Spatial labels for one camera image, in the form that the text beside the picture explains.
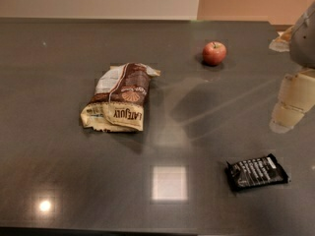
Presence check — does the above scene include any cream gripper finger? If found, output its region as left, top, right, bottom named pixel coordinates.
left=270, top=69, right=315, bottom=134
left=269, top=27, right=293, bottom=52

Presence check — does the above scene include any brown Late July chip bag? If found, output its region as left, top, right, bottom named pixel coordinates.
left=81, top=63, right=160, bottom=132

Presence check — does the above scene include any red apple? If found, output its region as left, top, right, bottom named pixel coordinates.
left=202, top=41, right=226, bottom=66

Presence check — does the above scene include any black rxbar chocolate wrapper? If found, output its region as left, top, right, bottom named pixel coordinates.
left=225, top=153, right=289, bottom=191

